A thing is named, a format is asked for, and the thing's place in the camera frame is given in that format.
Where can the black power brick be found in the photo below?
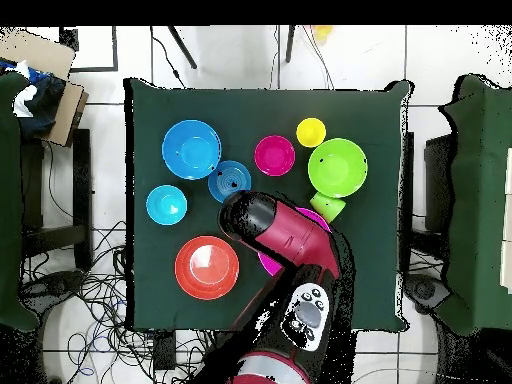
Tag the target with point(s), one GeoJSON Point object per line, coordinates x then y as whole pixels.
{"type": "Point", "coordinates": [164, 350]}

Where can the large blue bowl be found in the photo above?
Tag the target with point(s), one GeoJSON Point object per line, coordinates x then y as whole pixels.
{"type": "Point", "coordinates": [191, 149]}

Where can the ribbed blue bowl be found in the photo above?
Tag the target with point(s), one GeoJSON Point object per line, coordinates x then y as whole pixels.
{"type": "Point", "coordinates": [222, 178]}

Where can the black pedestal foot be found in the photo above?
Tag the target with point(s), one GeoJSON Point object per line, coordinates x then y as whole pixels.
{"type": "Point", "coordinates": [424, 290]}
{"type": "Point", "coordinates": [56, 284]}

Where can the green cup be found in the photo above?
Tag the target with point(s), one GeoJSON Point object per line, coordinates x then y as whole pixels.
{"type": "Point", "coordinates": [328, 206]}

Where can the bundle of clothes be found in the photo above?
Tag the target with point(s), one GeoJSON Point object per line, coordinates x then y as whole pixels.
{"type": "Point", "coordinates": [40, 100]}

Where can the small red bowl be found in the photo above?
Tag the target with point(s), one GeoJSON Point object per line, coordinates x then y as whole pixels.
{"type": "Point", "coordinates": [274, 155]}

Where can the green bowl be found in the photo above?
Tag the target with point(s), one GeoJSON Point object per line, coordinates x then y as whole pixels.
{"type": "Point", "coordinates": [338, 168]}

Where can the orange-red bowl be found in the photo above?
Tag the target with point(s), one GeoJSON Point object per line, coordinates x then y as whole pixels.
{"type": "Point", "coordinates": [206, 267]}

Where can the cardboard box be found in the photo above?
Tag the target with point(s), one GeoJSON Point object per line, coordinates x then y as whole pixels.
{"type": "Point", "coordinates": [68, 112]}

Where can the black stool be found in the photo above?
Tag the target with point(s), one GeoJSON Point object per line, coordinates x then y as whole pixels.
{"type": "Point", "coordinates": [82, 180]}

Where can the black tripod leg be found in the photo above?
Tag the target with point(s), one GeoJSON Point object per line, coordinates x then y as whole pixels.
{"type": "Point", "coordinates": [182, 46]}
{"type": "Point", "coordinates": [290, 44]}

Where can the dark green table cloth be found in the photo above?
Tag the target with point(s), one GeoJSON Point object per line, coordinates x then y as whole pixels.
{"type": "Point", "coordinates": [256, 112]}

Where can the green cloth side table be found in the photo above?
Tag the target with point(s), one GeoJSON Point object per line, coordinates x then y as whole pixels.
{"type": "Point", "coordinates": [480, 200]}
{"type": "Point", "coordinates": [8, 180]}

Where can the small turquoise bowl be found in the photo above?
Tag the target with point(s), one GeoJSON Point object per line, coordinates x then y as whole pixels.
{"type": "Point", "coordinates": [166, 204]}

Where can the yellow object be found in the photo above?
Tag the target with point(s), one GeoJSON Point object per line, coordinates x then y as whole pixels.
{"type": "Point", "coordinates": [322, 32]}

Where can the black square frame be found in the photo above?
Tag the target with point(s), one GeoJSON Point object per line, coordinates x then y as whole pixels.
{"type": "Point", "coordinates": [115, 48]}

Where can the yellow cup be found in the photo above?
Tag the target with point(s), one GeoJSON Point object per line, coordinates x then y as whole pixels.
{"type": "Point", "coordinates": [310, 132]}

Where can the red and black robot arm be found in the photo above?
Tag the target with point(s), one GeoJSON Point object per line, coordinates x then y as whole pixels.
{"type": "Point", "coordinates": [296, 236]}

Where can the large pink bowl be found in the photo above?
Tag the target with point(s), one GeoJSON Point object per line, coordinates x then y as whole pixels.
{"type": "Point", "coordinates": [268, 264]}

